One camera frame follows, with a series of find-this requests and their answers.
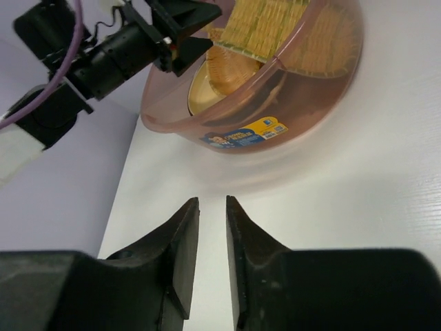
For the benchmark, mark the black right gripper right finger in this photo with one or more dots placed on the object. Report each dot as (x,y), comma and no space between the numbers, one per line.
(276,288)

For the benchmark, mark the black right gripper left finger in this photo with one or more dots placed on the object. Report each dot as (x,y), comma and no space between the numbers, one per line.
(147,285)

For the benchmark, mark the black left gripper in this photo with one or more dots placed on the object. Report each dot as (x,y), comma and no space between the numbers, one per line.
(117,50)

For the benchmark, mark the leaf shaped yellow dish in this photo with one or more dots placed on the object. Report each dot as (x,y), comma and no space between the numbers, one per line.
(227,71)

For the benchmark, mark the round yellow plastic plate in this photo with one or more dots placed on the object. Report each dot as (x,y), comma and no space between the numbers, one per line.
(202,95)

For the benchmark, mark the rectangular woven bamboo tray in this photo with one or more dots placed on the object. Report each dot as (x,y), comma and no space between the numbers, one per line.
(313,39)

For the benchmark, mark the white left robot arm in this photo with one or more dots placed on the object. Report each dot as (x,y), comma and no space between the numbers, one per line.
(53,32)

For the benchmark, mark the translucent brown plastic bin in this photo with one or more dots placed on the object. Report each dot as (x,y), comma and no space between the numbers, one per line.
(271,108)

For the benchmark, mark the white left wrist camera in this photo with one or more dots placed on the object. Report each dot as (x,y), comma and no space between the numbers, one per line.
(107,5)

